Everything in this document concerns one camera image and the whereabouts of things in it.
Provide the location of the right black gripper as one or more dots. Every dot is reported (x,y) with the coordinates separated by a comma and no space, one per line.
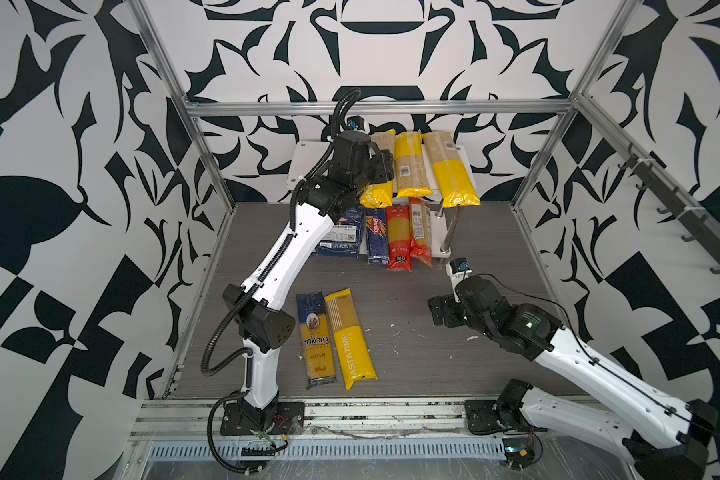
(435,310)

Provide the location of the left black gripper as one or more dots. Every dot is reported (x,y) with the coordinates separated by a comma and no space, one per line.
(381,162)

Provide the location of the yellow Pastatime bag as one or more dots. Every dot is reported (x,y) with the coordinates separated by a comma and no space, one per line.
(380,196)
(354,357)

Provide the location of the yellow spaghetti bag narrow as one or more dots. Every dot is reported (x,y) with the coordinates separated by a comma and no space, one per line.
(410,171)

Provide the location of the blue Barilla spaghetti box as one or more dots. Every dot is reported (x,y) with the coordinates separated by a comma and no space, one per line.
(377,237)

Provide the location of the red spaghetti bag labelled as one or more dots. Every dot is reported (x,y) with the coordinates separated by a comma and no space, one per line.
(421,234)

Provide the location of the dark blue Barilla pasta bag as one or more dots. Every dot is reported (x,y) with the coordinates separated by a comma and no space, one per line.
(344,238)

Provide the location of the yellow Pastatime bag barcode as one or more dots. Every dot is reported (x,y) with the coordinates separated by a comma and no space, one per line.
(451,175)

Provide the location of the dark spaghetti pack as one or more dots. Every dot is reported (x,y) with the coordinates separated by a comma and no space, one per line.
(316,339)

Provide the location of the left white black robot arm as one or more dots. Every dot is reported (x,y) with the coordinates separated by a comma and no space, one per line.
(256,326)

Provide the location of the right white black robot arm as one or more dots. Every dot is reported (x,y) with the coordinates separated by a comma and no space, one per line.
(659,435)

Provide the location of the white two-tier metal shelf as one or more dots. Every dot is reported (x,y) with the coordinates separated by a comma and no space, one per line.
(443,220)

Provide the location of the small circuit board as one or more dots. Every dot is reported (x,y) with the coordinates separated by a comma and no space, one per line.
(519,451)

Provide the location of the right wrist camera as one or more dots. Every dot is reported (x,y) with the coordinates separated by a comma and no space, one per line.
(458,269)

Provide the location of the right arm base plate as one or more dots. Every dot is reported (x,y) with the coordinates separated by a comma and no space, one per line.
(487,417)

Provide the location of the white slotted cable duct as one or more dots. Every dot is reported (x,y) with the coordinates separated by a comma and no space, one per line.
(490,449)

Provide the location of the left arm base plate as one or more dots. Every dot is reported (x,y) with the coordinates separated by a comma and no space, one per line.
(241,418)

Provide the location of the dark wall hook rack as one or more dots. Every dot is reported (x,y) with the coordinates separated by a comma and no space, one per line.
(676,203)

